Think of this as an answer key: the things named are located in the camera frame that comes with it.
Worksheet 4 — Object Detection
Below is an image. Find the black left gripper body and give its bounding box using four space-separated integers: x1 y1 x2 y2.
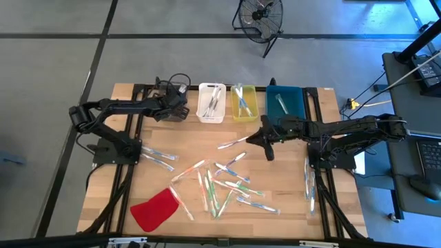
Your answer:
153 91 190 122

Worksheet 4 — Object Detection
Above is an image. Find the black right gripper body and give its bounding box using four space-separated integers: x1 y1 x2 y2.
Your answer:
260 115 305 162

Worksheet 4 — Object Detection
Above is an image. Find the grey translucent plastic bin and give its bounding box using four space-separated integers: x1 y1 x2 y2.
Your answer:
154 81 189 122

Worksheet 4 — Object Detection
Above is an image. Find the blue plastic bin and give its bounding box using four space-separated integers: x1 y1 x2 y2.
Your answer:
265 85 307 127

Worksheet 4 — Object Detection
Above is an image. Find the white plastic bin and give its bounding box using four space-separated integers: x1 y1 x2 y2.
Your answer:
196 82 227 124

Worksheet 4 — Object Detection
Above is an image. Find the yellow plastic bin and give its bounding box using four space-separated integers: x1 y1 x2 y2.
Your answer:
229 85 259 123

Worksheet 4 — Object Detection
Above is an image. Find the small white box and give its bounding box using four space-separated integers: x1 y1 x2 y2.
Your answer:
354 153 366 175

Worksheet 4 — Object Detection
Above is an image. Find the red cloth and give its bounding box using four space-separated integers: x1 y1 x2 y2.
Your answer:
130 187 180 233

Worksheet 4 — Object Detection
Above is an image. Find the black rig crossbar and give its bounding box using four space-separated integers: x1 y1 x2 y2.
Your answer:
0 232 441 248

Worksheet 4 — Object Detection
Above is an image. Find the black floor fan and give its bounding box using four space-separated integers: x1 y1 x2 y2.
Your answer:
231 0 285 59

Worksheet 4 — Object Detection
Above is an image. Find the grey side desk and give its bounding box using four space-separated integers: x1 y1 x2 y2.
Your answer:
381 51 441 134
385 132 441 218

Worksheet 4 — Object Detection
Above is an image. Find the black computer mouse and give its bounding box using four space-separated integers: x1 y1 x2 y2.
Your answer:
409 174 441 202

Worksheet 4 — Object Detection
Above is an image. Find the black power adapter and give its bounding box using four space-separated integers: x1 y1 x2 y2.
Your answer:
411 54 441 98

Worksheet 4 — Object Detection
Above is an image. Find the black metal pole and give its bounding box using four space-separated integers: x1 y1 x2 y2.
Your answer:
394 19 441 65

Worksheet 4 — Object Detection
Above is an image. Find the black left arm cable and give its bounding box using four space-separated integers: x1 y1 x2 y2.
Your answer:
156 72 192 101

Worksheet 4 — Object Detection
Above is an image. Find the white cable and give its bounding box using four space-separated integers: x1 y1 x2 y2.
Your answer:
378 50 441 91

